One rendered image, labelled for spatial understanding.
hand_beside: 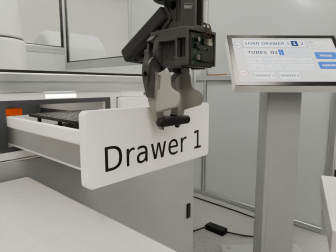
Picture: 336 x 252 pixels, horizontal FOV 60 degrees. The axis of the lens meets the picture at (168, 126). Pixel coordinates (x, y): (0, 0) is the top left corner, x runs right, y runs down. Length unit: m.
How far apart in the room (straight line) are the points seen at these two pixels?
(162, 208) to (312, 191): 1.33
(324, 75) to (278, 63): 0.20
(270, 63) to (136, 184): 0.81
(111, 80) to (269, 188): 0.97
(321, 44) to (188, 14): 1.19
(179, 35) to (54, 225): 0.33
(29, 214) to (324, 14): 1.94
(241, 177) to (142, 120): 1.98
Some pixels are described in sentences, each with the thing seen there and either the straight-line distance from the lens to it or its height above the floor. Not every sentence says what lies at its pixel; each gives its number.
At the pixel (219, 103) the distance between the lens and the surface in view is 2.42.
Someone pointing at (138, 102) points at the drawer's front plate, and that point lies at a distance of 0.89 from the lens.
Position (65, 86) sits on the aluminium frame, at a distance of 0.77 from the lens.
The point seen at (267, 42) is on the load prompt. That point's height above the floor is 1.16.
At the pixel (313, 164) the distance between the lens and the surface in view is 2.14.
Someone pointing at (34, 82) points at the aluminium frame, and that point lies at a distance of 0.74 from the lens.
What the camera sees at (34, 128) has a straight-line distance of 0.60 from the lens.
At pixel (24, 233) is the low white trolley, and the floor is 0.76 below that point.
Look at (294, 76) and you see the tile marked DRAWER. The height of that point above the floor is 1.00.
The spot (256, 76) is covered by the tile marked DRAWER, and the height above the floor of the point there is 1.00.
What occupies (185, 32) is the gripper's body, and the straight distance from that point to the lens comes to 0.42.
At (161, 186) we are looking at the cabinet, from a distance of 1.05.
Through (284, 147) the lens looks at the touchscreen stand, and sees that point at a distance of 1.48.
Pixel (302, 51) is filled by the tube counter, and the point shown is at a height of 1.11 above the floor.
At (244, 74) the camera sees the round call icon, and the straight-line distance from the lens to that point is 1.32.
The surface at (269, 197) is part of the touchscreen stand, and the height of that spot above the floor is 0.42.
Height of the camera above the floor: 0.96
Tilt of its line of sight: 8 degrees down
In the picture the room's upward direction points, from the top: straight up
